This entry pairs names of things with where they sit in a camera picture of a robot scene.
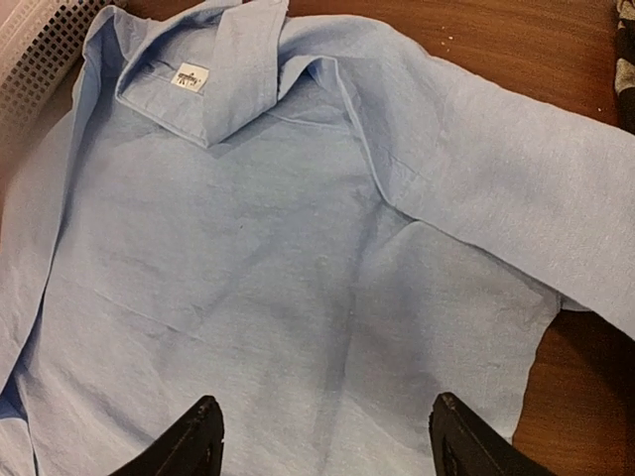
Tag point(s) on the white plastic mesh basket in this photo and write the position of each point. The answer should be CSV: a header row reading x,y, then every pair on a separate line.
x,y
40,42

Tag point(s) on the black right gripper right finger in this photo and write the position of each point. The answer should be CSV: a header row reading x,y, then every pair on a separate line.
x,y
464,444

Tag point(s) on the light blue long sleeve shirt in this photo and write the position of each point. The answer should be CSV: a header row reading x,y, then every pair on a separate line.
x,y
311,219

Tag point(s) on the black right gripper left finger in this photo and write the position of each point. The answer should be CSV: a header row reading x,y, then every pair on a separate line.
x,y
191,446

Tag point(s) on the grey patterned folded shirt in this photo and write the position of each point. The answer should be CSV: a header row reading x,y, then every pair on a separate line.
x,y
624,71

